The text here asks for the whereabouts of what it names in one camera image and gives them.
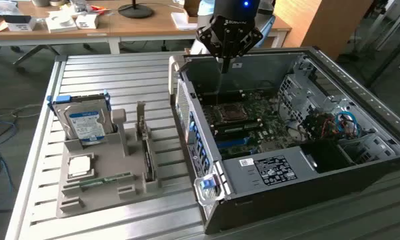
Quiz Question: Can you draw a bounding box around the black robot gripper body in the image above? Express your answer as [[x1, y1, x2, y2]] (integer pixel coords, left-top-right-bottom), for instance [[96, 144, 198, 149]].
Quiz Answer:
[[208, 0, 262, 36]]

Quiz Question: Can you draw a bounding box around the white booklet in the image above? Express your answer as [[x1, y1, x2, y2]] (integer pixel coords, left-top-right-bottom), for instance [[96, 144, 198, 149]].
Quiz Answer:
[[171, 11, 199, 31]]

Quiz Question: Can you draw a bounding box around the wooden cabinet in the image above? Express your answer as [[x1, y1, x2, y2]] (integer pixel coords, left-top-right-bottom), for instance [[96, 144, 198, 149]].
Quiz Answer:
[[272, 0, 375, 61]]

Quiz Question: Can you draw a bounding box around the wooden desk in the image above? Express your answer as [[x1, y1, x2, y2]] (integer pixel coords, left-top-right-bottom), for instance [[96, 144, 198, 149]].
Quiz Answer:
[[0, 0, 294, 55]]

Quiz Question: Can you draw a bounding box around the black lamp base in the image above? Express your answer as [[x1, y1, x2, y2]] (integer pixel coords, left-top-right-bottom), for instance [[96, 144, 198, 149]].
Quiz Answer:
[[118, 0, 155, 19]]

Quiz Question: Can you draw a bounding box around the CPU socket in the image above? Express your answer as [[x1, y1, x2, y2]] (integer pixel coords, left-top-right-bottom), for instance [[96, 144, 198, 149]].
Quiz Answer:
[[216, 102, 250, 123]]

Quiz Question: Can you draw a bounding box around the red orange packet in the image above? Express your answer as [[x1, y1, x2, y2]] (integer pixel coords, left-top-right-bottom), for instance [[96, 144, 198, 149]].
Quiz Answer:
[[89, 4, 112, 15]]

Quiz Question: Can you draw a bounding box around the green motherboard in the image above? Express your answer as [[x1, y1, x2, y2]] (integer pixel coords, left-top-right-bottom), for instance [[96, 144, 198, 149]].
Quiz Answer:
[[199, 89, 304, 161]]

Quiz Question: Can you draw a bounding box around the small white box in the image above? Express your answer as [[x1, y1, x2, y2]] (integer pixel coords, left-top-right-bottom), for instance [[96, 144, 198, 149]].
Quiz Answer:
[[75, 13, 100, 30]]

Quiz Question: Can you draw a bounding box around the blue expansion slot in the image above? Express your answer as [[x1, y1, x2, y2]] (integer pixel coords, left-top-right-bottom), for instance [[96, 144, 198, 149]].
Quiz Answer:
[[216, 139, 251, 149]]

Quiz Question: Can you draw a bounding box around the large white box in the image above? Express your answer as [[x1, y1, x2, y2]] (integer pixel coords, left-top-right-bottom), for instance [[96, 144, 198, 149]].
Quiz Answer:
[[45, 10, 79, 34]]

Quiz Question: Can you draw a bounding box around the hard disk in blue caddy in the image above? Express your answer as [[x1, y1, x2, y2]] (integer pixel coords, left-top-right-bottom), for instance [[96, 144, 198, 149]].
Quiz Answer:
[[47, 90, 114, 147]]

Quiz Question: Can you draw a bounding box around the grey power supply unit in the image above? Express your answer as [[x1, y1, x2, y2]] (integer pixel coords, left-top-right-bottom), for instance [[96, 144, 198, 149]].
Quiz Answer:
[[222, 146, 322, 195]]

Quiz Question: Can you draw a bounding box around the metal disk bay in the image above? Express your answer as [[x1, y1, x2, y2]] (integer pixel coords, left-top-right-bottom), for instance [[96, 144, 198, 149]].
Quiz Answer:
[[338, 133, 400, 166]]

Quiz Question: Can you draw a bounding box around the white box with black lid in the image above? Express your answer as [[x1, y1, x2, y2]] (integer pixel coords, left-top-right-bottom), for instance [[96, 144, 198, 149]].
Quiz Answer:
[[3, 14, 37, 32]]

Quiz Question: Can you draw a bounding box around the blue case latch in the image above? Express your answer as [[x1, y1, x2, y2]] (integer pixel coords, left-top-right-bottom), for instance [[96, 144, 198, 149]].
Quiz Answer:
[[199, 174, 218, 193]]

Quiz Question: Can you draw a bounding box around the grey printed parts rack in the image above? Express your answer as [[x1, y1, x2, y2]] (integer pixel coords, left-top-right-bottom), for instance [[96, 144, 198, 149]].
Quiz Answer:
[[55, 101, 164, 218]]

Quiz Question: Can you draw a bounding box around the clear plastic bag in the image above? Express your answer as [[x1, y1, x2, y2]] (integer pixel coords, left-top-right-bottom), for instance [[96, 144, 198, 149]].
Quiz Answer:
[[0, 0, 24, 16]]

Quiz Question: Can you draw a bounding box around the silver CPU chip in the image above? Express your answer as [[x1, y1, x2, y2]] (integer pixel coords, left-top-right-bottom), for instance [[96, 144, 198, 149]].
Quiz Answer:
[[68, 156, 93, 177]]

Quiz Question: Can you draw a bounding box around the green RAM stick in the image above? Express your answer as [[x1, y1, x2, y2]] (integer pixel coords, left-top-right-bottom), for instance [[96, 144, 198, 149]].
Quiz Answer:
[[77, 172, 135, 187]]

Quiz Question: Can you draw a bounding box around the black open PC case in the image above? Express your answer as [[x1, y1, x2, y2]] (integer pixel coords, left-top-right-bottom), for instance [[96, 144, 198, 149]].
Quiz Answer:
[[168, 46, 400, 235]]

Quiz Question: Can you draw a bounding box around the blue disk wire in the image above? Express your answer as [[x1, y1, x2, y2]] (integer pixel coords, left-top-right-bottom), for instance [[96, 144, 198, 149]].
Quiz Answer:
[[335, 111, 362, 140]]

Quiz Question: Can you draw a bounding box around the grey floor cable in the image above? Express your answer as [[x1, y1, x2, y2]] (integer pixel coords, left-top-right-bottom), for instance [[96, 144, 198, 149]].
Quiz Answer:
[[0, 103, 43, 118]]

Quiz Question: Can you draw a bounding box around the blue floor cable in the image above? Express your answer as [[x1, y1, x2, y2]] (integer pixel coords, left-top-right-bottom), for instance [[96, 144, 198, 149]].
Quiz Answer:
[[0, 113, 20, 198]]

